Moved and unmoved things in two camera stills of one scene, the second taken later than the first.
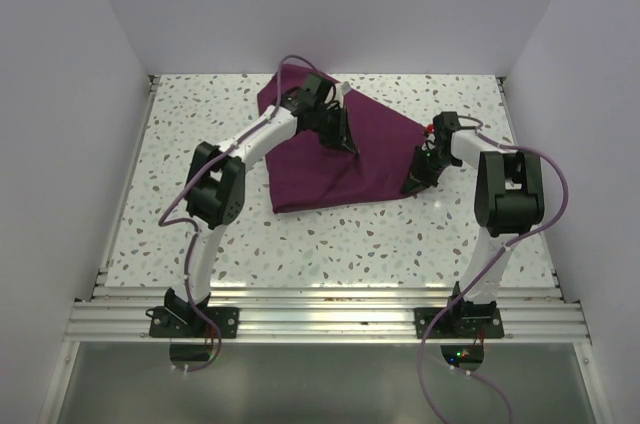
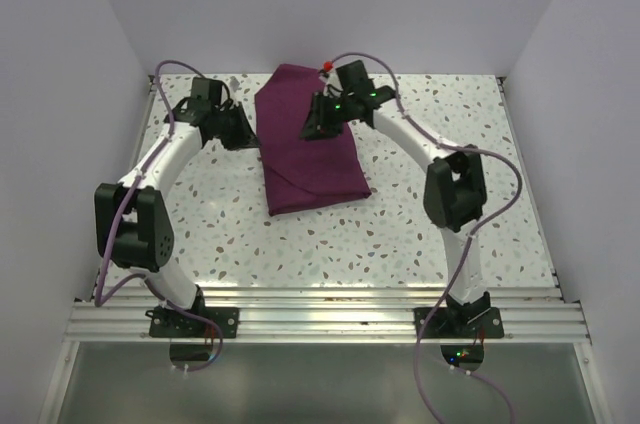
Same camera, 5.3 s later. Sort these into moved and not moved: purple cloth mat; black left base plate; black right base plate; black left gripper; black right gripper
Moved: black left gripper; purple cloth mat; black right gripper
Not moved: black right base plate; black left base plate
